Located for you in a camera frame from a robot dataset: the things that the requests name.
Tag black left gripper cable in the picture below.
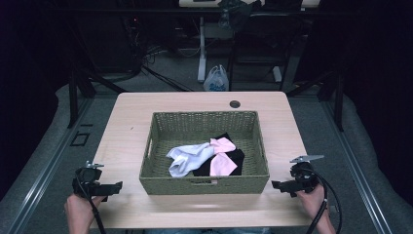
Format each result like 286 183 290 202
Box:
75 172 107 234

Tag green woven basket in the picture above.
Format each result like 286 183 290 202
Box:
138 110 271 196

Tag pink sock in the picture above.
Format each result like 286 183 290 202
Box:
209 152 239 177
209 136 237 154

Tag black metal stand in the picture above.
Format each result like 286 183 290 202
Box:
67 62 80 129
333 72 345 133

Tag black sock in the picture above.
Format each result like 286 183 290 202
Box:
192 132 245 177

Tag white desk leg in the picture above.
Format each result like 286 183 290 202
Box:
197 16 207 83

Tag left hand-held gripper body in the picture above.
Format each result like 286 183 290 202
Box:
71 160 113 198

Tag white plastic bag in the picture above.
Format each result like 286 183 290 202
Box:
203 64 230 93

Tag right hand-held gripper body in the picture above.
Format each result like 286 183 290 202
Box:
287 154 325 195

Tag white sock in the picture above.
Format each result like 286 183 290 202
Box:
166 141 216 178

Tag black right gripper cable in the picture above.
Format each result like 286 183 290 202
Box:
300 168 344 234

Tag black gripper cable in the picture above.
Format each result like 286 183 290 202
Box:
300 168 344 234
75 172 107 234

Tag person's left hand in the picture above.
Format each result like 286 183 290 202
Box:
63 193 107 234

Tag person's right hand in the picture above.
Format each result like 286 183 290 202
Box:
295 183 328 223

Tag black chair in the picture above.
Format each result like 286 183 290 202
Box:
227 12 305 92

